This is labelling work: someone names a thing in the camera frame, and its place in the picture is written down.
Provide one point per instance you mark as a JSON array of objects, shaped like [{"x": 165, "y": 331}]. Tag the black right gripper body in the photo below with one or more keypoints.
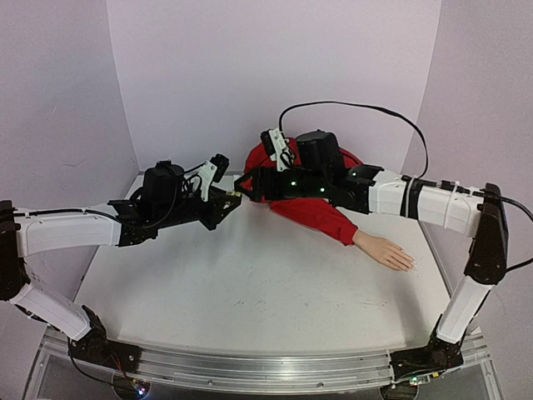
[{"x": 261, "y": 184}]

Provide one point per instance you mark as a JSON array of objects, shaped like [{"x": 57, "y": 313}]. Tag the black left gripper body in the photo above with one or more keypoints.
[{"x": 175, "y": 215}]

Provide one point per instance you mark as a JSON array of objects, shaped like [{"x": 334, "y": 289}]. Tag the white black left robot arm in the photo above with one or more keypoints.
[{"x": 119, "y": 223}]

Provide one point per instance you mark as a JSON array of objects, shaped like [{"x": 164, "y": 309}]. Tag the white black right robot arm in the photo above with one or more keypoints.
[{"x": 475, "y": 214}]

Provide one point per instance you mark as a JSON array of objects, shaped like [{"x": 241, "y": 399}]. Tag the mannequin hand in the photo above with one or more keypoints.
[{"x": 384, "y": 252}]

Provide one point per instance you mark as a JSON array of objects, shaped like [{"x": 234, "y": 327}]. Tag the red black sports jacket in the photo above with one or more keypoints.
[{"x": 316, "y": 214}]

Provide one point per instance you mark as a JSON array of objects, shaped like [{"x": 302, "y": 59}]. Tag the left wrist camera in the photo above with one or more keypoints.
[{"x": 167, "y": 181}]

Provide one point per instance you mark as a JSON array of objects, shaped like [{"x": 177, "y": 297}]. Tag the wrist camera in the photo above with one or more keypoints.
[
  {"x": 167, "y": 181},
  {"x": 316, "y": 150}
]

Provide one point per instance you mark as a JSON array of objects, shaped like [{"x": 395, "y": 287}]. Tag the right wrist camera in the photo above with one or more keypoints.
[{"x": 316, "y": 150}]

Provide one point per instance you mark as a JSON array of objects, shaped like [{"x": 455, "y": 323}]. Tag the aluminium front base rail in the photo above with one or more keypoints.
[{"x": 293, "y": 375}]

